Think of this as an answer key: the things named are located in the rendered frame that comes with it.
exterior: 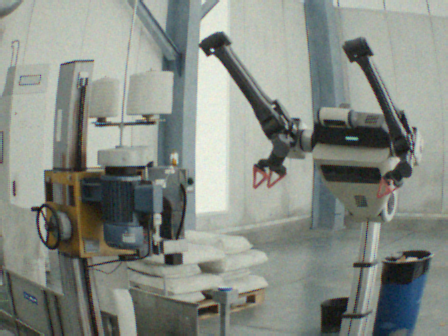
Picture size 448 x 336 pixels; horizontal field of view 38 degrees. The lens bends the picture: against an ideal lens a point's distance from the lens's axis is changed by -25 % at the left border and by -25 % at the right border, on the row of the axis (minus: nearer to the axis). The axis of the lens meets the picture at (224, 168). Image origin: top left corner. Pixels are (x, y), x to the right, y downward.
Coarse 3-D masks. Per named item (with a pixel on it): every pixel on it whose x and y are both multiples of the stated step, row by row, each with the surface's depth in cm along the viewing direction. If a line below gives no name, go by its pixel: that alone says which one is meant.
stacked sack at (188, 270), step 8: (128, 264) 596; (136, 264) 590; (144, 264) 583; (192, 264) 594; (152, 272) 577; (160, 272) 571; (168, 272) 574; (176, 272) 579; (184, 272) 585; (192, 272) 589
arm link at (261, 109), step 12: (204, 48) 285; (228, 48) 285; (228, 60) 284; (228, 72) 285; (240, 72) 284; (240, 84) 285; (252, 84) 287; (252, 96) 286; (252, 108) 287; (264, 108) 286; (264, 120) 291; (276, 120) 286
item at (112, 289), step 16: (96, 256) 325; (112, 256) 318; (96, 272) 326; (128, 272) 313; (96, 288) 317; (112, 288) 315; (128, 288) 314; (112, 304) 314; (128, 304) 319; (128, 320) 317
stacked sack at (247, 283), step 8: (232, 280) 637; (240, 280) 640; (248, 280) 641; (256, 280) 646; (264, 280) 654; (216, 288) 616; (240, 288) 628; (248, 288) 636; (256, 288) 645; (208, 296) 620
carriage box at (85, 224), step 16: (48, 176) 276; (64, 176) 269; (80, 176) 267; (96, 176) 274; (48, 192) 280; (80, 192) 267; (48, 208) 278; (64, 208) 270; (80, 208) 267; (96, 208) 274; (80, 224) 266; (96, 224) 274; (64, 240) 272; (80, 240) 266; (80, 256) 266
